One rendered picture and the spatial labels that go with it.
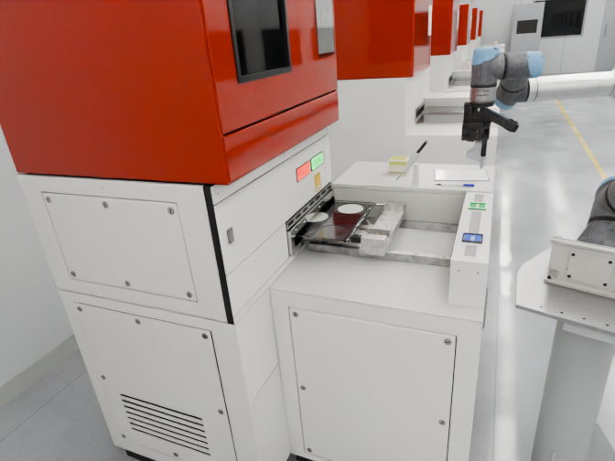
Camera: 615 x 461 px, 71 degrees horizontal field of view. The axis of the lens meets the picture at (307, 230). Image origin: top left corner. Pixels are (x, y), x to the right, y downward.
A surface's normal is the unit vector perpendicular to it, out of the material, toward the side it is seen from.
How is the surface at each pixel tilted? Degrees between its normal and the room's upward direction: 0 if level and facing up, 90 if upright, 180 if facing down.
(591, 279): 90
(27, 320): 90
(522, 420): 0
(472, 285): 90
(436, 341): 90
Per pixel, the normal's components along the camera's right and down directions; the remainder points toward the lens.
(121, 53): -0.38, 0.40
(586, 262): -0.63, 0.36
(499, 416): -0.07, -0.91
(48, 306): 0.92, 0.09
